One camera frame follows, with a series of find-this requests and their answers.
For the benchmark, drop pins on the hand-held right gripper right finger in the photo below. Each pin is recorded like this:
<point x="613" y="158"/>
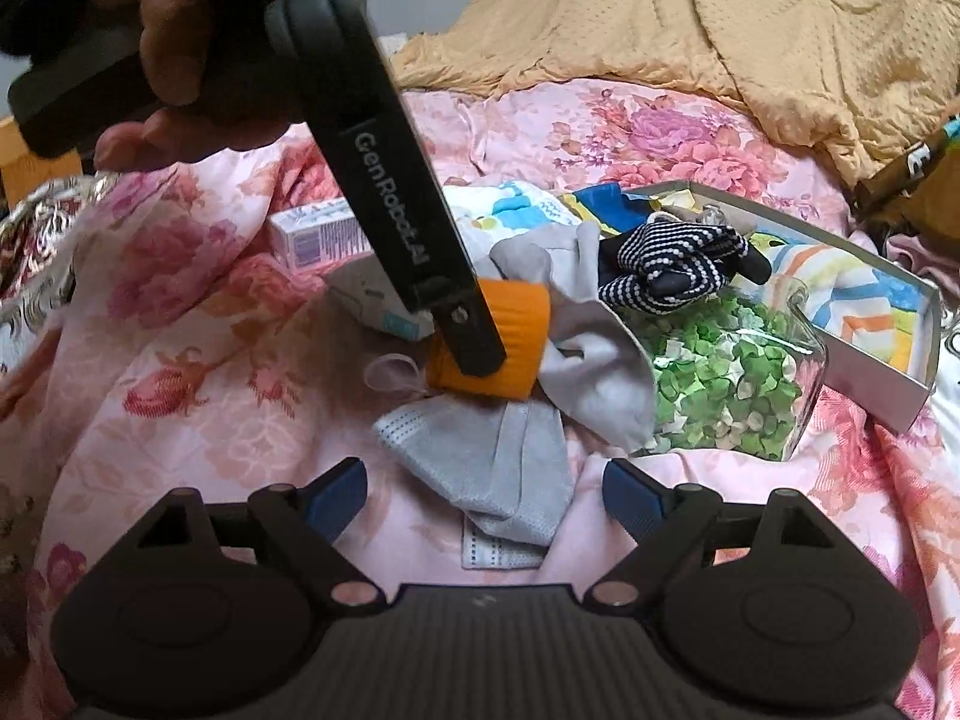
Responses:
<point x="634" y="499"/>

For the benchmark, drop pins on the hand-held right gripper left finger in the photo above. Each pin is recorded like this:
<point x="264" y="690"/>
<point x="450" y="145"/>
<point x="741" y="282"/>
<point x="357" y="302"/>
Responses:
<point x="337" y="499"/>

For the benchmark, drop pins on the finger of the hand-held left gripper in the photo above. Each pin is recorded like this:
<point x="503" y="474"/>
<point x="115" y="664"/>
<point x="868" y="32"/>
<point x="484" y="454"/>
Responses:
<point x="472" y="337"/>

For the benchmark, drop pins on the orange ribbed cap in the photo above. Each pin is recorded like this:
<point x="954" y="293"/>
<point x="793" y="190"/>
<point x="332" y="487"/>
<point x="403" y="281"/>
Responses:
<point x="517" y="330"/>

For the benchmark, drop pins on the grey face mask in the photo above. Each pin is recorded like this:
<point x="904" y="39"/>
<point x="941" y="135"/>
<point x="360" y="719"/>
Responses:
<point x="480" y="457"/>

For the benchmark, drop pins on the grey cloth pouch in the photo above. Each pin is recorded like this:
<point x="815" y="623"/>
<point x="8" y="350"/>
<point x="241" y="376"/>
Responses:
<point x="600" y="375"/>

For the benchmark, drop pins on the white cloth with blue print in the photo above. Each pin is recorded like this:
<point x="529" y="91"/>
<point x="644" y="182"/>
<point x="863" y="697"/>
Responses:
<point x="517" y="210"/>

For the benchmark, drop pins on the black white striped sock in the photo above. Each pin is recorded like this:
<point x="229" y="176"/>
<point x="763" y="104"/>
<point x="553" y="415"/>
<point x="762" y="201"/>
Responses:
<point x="675" y="262"/>

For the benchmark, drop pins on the grey cardboard box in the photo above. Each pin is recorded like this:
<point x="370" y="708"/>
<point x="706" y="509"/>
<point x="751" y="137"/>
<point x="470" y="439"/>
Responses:
<point x="877" y="390"/>

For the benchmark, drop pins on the pastel striped sock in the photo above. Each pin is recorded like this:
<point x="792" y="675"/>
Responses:
<point x="862" y="300"/>

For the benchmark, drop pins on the person's left hand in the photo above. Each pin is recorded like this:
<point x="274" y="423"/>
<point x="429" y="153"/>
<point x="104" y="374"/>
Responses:
<point x="169" y="30"/>

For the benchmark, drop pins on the cardboard medicine box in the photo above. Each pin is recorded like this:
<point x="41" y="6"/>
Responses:
<point x="382" y="315"/>

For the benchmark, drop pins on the small white milk carton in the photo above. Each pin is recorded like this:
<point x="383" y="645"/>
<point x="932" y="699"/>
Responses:
<point x="315" y="236"/>

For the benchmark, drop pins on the glass jar of green paper stars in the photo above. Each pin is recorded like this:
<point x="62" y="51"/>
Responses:
<point x="720" y="382"/>

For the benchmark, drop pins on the pink floral quilt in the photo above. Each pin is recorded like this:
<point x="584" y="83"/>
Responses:
<point x="225" y="390"/>

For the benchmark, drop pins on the cartoon print cloth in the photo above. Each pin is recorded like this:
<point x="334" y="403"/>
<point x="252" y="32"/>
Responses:
<point x="607" y="202"/>

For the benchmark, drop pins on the beige quilt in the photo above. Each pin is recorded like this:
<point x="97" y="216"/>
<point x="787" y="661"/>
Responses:
<point x="675" y="15"/>

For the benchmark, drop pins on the gold damask bedsheet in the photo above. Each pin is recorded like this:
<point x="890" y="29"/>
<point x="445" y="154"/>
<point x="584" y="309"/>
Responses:
<point x="30" y="225"/>

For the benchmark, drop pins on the lilac cloth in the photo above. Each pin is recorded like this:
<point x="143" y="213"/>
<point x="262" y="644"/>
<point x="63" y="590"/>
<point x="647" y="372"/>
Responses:
<point x="922" y="251"/>

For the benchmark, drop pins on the brown colourful striped garment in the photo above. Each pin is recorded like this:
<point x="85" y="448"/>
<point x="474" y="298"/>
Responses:
<point x="922" y="172"/>

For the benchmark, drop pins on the wooden bed frame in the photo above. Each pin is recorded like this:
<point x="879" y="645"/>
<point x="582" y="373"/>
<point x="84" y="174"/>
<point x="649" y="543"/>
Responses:
<point x="11" y="139"/>

